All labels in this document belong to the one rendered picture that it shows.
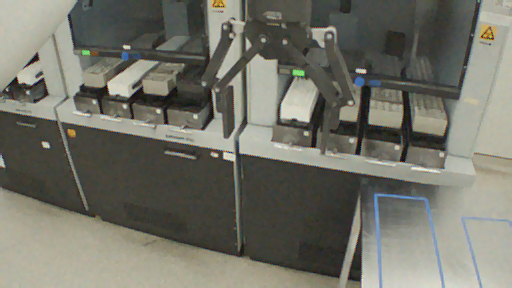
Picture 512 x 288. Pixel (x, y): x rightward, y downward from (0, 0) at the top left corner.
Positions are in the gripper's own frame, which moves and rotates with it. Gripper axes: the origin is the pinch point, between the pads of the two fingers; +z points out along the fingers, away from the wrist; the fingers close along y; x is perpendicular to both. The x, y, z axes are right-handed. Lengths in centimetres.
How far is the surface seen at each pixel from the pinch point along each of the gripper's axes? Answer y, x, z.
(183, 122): -51, 66, 44
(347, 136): 9, 66, 39
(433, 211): 34, 34, 38
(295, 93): -12, 81, 34
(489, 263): 48, 19, 38
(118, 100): -79, 67, 39
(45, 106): -122, 66, 47
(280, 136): -14, 66, 43
